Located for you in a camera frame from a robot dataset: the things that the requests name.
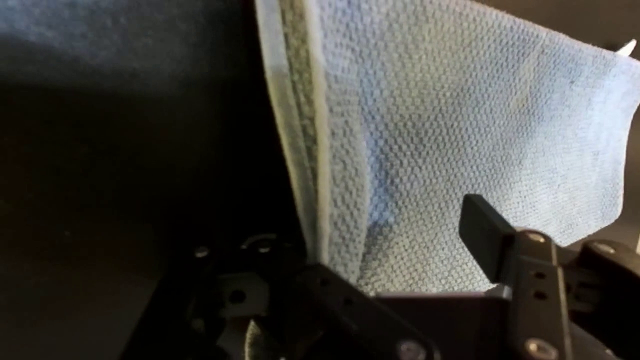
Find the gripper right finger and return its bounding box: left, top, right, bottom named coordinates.
left=458, top=193, right=640, bottom=360

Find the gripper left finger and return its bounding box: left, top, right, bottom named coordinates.
left=122, top=232, right=442, bottom=360

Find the light blue woven towel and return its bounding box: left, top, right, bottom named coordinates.
left=253, top=0, right=640, bottom=297

